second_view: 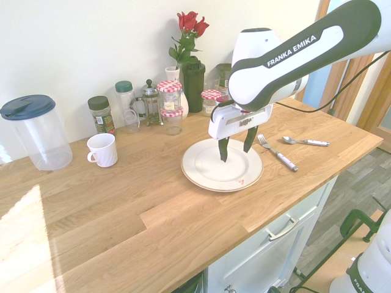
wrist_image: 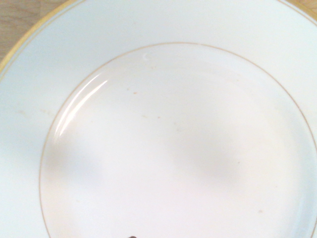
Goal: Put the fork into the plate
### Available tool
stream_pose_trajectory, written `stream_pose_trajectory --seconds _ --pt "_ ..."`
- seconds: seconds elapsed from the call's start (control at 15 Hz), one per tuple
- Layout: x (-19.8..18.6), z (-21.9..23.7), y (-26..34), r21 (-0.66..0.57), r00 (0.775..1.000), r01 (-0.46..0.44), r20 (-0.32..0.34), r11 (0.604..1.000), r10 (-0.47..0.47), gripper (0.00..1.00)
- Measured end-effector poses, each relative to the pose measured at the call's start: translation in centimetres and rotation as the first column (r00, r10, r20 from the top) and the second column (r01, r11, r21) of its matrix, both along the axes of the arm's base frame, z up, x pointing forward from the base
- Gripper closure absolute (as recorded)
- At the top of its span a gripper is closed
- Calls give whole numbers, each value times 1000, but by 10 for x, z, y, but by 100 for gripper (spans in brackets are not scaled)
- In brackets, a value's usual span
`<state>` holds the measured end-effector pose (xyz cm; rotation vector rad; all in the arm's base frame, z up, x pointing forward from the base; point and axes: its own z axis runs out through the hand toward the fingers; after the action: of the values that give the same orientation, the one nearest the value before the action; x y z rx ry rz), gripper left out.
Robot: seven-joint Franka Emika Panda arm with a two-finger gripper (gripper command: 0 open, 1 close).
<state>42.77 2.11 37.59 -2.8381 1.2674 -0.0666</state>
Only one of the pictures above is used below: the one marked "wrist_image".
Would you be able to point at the white plate with gold rim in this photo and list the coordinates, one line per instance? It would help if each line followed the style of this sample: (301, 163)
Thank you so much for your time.
(173, 124)

